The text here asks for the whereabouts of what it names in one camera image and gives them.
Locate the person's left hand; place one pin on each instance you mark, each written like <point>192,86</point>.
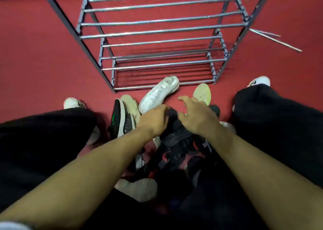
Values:
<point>154,121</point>

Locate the person's right hand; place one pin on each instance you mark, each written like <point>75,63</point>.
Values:
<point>199,119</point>

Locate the yellow-beige sneaker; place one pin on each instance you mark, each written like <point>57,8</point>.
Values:
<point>130,106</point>
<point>202,92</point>

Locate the black green-stripe sneaker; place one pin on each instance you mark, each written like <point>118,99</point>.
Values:
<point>117,119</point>

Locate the white knit sneaker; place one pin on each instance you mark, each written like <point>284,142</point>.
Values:
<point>138,189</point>

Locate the grey metal shoe rack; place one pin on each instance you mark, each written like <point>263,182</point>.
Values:
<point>161,31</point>

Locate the person's right forearm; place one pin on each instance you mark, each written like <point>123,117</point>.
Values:
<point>265,187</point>

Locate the person's left forearm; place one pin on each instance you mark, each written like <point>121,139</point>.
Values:
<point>88,182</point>

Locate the person's white right worn shoe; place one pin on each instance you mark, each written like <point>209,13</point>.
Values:
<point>261,81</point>

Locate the person's white worn shoe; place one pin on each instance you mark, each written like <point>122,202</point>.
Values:
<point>72,103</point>
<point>261,81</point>

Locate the person's white left worn shoe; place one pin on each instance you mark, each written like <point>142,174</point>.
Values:
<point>72,103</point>

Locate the person's black trousers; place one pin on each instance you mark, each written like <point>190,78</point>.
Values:
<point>37,149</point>

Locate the short loose metal rod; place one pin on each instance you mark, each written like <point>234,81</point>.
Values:
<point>267,33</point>

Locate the long loose metal rod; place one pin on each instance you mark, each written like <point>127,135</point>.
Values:
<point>275,39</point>

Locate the white shirt sleeve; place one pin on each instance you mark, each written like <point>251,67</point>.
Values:
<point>12,226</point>

